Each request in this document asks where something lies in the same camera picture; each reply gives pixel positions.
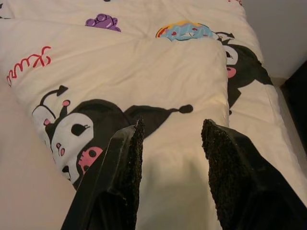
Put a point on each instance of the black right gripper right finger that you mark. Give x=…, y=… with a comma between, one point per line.
x=239, y=187

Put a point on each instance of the bed with beige sheet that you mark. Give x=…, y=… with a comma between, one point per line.
x=24, y=179

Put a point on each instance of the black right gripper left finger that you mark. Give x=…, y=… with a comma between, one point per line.
x=112, y=179

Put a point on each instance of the cream cartoon print quilt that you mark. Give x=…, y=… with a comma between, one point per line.
x=144, y=72

